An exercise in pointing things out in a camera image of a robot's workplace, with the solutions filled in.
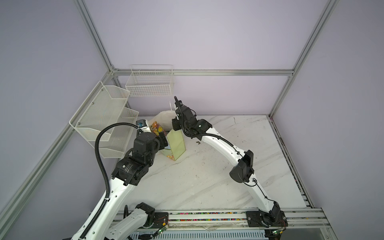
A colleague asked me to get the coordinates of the white wire wall basket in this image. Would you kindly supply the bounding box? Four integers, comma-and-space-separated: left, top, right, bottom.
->
126, 65, 174, 97

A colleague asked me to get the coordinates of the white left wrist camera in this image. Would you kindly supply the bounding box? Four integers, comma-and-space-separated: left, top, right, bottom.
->
136, 119, 151, 133

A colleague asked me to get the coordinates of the orange snack box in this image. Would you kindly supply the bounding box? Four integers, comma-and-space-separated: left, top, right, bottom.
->
150, 121, 166, 136

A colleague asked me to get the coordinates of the aluminium frame post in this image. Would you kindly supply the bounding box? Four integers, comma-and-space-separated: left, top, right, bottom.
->
74, 0, 115, 72

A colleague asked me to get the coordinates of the white mesh wall shelf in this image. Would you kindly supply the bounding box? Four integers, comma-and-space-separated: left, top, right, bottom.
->
69, 82, 139, 159

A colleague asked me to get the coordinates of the right rear frame post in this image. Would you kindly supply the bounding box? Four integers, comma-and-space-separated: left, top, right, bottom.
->
269, 0, 339, 118

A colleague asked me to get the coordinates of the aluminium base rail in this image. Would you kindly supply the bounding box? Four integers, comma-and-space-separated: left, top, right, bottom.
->
113, 207, 338, 240

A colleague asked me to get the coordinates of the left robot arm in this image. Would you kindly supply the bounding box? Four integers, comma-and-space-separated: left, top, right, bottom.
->
72, 132, 168, 240

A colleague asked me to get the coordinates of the white green paper bag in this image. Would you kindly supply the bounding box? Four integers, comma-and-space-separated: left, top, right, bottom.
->
149, 105, 186, 161

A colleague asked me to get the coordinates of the black corrugated cable hose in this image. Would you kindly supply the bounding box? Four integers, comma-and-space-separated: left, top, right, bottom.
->
78, 122, 139, 240

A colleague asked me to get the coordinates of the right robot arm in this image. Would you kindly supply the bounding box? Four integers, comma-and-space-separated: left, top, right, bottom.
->
172, 97, 288, 229

